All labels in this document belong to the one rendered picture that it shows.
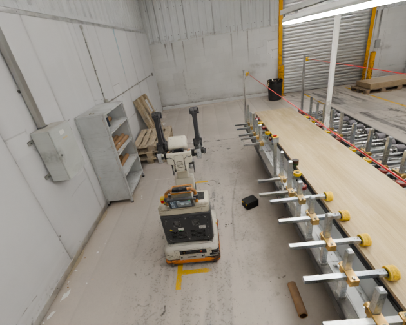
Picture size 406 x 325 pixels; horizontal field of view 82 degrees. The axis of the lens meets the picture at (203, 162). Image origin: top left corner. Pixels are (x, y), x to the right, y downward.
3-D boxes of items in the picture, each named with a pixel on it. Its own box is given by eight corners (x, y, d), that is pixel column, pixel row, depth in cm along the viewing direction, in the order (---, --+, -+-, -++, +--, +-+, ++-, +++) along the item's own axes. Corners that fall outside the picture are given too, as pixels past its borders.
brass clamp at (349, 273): (348, 287, 132) (349, 281, 130) (336, 267, 144) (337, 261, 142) (359, 286, 132) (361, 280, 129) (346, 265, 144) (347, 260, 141)
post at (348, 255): (338, 304, 151) (348, 252, 129) (335, 299, 154) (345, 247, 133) (343, 304, 151) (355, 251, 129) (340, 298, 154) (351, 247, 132)
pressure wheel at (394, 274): (379, 266, 140) (385, 281, 135) (386, 264, 133) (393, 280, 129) (389, 265, 139) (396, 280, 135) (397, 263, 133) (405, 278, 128)
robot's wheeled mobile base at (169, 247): (221, 261, 265) (219, 246, 253) (166, 266, 269) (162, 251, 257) (218, 220, 324) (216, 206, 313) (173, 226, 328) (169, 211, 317)
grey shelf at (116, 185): (108, 205, 402) (73, 118, 332) (124, 178, 482) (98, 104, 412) (133, 202, 400) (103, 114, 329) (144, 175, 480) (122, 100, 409)
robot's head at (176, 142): (186, 146, 250) (185, 133, 254) (167, 149, 252) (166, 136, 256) (188, 151, 264) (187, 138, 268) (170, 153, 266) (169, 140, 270)
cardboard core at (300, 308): (298, 313, 201) (287, 281, 228) (298, 318, 205) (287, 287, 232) (308, 312, 201) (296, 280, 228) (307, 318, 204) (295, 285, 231)
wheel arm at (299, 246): (290, 250, 158) (290, 247, 156) (288, 246, 161) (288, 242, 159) (366, 243, 155) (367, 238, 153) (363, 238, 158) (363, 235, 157)
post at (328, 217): (321, 266, 171) (327, 215, 149) (318, 262, 174) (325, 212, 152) (325, 265, 171) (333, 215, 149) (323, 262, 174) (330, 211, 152)
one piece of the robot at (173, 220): (215, 247, 266) (206, 187, 228) (169, 253, 269) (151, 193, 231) (214, 227, 295) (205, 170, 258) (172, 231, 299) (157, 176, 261)
